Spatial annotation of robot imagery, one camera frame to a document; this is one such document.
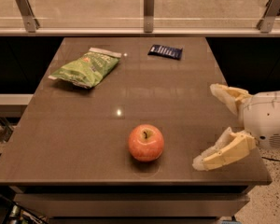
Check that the dark blue snack wrapper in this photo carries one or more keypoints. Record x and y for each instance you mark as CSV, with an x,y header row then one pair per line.
x,y
167,52

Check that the right metal railing bracket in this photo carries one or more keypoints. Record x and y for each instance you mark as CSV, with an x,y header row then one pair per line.
x,y
265,24

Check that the green jalapeno chip bag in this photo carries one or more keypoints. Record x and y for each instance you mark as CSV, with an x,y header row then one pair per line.
x,y
88,70

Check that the left metal railing bracket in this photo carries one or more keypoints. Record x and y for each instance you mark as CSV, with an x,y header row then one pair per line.
x,y
30,22

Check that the red apple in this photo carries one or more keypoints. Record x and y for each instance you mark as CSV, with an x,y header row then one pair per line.
x,y
146,143

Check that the middle metal railing bracket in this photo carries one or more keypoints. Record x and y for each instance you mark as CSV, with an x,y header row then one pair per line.
x,y
148,16

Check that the glass railing panel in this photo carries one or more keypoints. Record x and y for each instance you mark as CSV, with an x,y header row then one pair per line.
x,y
130,13

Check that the metal railing bracket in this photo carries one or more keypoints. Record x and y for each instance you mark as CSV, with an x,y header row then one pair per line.
x,y
148,16
30,22
265,24

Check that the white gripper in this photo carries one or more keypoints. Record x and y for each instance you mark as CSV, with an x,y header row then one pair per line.
x,y
267,118

